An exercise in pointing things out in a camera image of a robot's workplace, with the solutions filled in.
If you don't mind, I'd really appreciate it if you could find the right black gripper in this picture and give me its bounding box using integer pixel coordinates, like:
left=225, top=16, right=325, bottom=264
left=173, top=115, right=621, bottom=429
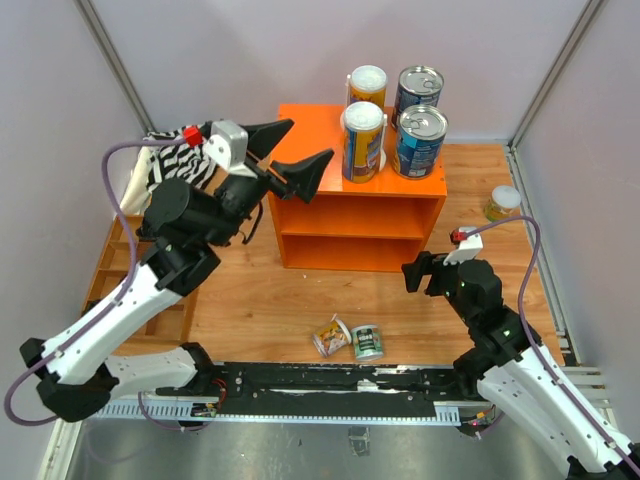
left=402, top=248, right=477, bottom=325

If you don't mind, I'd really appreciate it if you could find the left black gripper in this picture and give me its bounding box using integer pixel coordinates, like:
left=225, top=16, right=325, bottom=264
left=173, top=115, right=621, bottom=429
left=204, top=121, right=336, bottom=248

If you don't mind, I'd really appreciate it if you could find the tall colourful can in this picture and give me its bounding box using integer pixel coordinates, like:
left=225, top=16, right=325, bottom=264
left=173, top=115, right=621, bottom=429
left=341, top=101, right=387, bottom=183

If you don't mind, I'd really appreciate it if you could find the orange noodle cup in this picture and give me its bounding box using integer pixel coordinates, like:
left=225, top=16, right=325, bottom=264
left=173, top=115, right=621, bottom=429
left=312, top=314, right=352, bottom=358

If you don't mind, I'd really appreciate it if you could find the tall yellow purple can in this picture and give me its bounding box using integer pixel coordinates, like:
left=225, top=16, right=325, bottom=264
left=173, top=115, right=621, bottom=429
left=346, top=65, right=388, bottom=110

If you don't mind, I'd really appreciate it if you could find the white lid yellow jar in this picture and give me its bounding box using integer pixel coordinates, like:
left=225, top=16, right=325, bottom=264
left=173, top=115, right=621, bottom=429
left=484, top=185, right=521, bottom=222

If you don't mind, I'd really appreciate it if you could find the blue soup can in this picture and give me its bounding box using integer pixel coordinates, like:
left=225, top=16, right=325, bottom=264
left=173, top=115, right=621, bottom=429
left=392, top=105, right=448, bottom=179

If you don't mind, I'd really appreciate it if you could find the dark blue food can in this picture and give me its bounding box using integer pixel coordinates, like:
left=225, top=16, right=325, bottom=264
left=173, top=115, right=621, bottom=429
left=391, top=65, right=444, bottom=129

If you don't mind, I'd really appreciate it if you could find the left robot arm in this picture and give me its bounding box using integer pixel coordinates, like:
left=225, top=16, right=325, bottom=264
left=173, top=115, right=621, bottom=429
left=20, top=119, right=333, bottom=423

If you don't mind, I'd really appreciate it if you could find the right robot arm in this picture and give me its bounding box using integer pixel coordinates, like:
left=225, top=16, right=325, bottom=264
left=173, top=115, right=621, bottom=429
left=402, top=252, right=639, bottom=479

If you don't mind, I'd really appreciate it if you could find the orange wooden shelf cabinet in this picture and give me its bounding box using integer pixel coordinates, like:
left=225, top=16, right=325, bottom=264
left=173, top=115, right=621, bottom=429
left=269, top=104, right=447, bottom=272

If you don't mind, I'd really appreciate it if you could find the green white noodle cup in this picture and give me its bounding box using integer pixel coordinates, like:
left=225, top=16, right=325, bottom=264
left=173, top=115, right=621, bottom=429
left=351, top=324, right=384, bottom=362

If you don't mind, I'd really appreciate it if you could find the black white striped cloth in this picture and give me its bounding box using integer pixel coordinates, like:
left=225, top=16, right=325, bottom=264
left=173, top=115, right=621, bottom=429
left=146, top=144, right=218, bottom=193

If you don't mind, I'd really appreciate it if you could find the white cloth under stripes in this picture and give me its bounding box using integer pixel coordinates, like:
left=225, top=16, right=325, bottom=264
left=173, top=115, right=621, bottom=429
left=120, top=147, right=152, bottom=215

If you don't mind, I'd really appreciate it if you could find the wooden compartment tray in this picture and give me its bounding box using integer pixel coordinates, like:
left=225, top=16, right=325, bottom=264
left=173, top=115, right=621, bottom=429
left=82, top=214, right=201, bottom=346

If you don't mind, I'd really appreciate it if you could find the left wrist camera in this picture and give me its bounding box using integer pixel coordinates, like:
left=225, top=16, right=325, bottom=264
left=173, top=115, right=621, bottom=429
left=202, top=120, right=257, bottom=178

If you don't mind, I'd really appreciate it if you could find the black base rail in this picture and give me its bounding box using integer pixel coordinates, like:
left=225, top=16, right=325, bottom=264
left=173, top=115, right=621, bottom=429
left=185, top=362, right=490, bottom=419

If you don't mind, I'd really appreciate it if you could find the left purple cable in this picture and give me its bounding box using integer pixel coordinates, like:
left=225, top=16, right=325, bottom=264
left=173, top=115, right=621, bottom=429
left=3, top=127, right=204, bottom=434

